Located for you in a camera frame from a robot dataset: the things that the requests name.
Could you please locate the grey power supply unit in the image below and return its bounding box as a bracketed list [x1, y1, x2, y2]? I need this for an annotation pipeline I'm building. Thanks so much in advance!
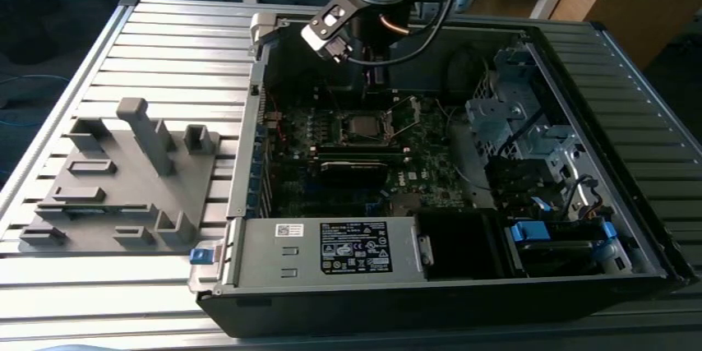
[229, 217, 433, 289]

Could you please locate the thin black wire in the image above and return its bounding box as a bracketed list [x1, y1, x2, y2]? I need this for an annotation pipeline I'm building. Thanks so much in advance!
[563, 173, 601, 220]

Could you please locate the black graphics card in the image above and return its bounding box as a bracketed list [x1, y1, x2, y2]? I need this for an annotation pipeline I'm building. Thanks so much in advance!
[320, 160, 391, 200]

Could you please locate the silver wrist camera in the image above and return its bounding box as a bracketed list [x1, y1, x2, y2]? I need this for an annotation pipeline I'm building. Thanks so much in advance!
[298, 0, 358, 65]

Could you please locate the silver metal drive cage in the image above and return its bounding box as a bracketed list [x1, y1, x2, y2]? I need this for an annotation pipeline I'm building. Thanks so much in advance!
[464, 34, 591, 220]

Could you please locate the dark office chair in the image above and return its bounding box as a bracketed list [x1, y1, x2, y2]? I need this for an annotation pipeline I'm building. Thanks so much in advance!
[0, 0, 64, 67]

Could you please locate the grey case latch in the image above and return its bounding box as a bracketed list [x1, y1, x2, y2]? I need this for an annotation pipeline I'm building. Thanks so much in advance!
[248, 12, 290, 58]

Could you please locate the green motherboard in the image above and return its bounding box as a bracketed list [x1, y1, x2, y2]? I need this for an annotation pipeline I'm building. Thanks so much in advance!
[254, 83, 497, 220]

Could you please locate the CPU socket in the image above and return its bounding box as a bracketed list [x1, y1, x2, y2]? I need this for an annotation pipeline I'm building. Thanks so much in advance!
[334, 109, 400, 146]

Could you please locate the black open PC case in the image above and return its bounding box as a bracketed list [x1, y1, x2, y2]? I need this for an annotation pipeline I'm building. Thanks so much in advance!
[185, 12, 700, 339]

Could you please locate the grey parts rack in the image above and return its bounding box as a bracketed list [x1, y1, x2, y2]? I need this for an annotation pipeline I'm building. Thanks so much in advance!
[18, 97, 224, 253]

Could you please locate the green RAM stick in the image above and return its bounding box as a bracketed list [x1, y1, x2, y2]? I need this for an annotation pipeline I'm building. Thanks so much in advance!
[64, 205, 122, 215]

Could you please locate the hard disk in blue carrier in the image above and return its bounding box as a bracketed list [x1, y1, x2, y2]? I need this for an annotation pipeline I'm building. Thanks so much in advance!
[507, 219, 620, 278]

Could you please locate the white-clip RAM slot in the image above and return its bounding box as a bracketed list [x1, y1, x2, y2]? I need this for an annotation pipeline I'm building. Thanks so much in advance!
[310, 153, 412, 163]
[309, 144, 411, 155]

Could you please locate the CPU with silver top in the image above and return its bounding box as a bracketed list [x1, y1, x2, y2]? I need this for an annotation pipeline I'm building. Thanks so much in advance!
[348, 114, 381, 139]

